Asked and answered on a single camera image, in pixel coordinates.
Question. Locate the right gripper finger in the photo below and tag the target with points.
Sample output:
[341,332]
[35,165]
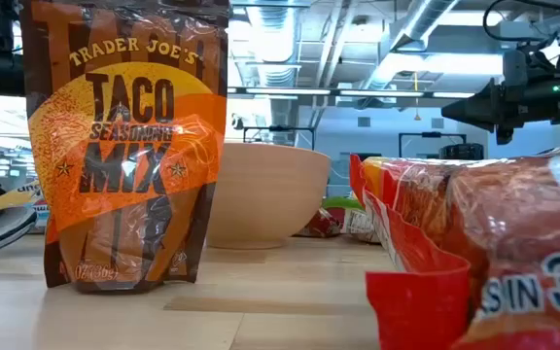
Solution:
[474,107]

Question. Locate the green lime chili ramen packet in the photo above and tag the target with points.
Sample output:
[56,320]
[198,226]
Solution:
[343,203]

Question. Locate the yellow hanging pendant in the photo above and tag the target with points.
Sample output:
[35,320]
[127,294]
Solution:
[416,117]

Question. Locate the red orange ramen packet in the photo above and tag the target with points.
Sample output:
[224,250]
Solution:
[503,219]

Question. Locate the ceiling light strip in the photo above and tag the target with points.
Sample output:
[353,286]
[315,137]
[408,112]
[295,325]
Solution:
[285,91]

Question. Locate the dark red ramen packet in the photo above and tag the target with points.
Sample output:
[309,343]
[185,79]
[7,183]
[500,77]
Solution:
[321,224]

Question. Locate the peach ceramic bowl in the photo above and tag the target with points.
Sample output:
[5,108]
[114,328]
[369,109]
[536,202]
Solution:
[270,194]

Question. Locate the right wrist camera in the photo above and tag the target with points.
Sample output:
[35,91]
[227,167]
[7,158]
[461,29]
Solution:
[514,65]

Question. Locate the silver ventilation duct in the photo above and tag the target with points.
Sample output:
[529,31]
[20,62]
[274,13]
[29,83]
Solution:
[275,29]
[421,19]

